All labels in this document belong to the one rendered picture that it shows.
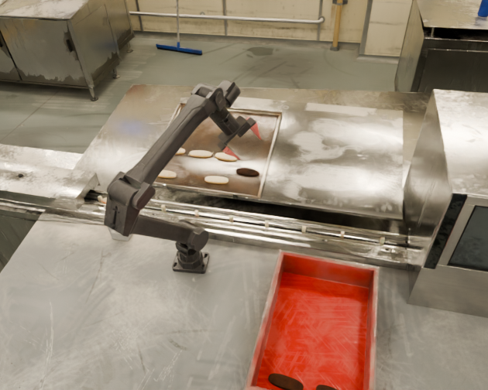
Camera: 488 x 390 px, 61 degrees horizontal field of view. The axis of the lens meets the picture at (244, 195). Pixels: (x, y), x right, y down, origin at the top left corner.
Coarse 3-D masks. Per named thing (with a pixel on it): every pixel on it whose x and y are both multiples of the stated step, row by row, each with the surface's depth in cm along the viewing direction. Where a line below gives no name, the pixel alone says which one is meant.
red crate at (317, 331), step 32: (288, 288) 137; (320, 288) 137; (352, 288) 136; (288, 320) 129; (320, 320) 128; (352, 320) 128; (288, 352) 121; (320, 352) 121; (352, 352) 120; (256, 384) 115; (320, 384) 114; (352, 384) 114
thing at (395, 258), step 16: (32, 208) 170; (48, 208) 167; (80, 208) 165; (96, 208) 164; (208, 224) 155; (224, 224) 155; (224, 240) 154; (240, 240) 151; (256, 240) 149; (272, 240) 148; (288, 240) 148; (304, 240) 148; (320, 240) 147; (336, 240) 147; (320, 256) 147; (336, 256) 145; (352, 256) 143; (368, 256) 141; (384, 256) 141; (400, 256) 141
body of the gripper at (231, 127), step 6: (228, 120) 126; (234, 120) 128; (240, 120) 131; (246, 120) 129; (222, 126) 127; (228, 126) 127; (234, 126) 128; (240, 126) 129; (222, 132) 133; (228, 132) 129; (234, 132) 129; (222, 138) 131; (228, 138) 129
